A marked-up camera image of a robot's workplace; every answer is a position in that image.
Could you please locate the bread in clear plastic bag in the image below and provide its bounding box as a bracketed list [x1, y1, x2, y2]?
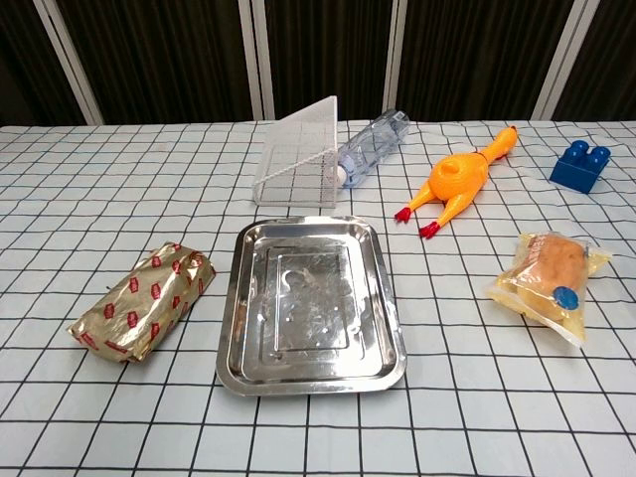
[485, 231, 613, 348]

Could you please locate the rectangular stainless steel tray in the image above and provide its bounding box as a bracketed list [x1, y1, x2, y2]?
[215, 215, 408, 398]

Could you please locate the clear plastic box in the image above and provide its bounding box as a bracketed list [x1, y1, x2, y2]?
[252, 94, 340, 210]

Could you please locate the clear plastic water bottle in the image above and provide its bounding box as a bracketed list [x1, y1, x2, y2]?
[336, 108, 411, 190]

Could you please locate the yellow rubber chicken toy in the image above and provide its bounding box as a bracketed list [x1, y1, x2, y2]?
[395, 125, 519, 240]

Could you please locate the gold foil wrapped package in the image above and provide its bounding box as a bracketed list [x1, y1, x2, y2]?
[67, 241, 217, 365]

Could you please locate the white black checkered tablecloth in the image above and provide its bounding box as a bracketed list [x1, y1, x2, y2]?
[0, 117, 636, 477]

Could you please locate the dark pleated curtain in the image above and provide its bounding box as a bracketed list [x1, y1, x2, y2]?
[0, 0, 636, 127]

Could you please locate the blue plastic building block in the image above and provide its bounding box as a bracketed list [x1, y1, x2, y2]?
[549, 139, 613, 195]

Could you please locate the white partition frame post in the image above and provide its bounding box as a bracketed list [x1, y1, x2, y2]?
[32, 0, 105, 126]
[237, 0, 276, 121]
[383, 0, 416, 116]
[532, 0, 602, 121]

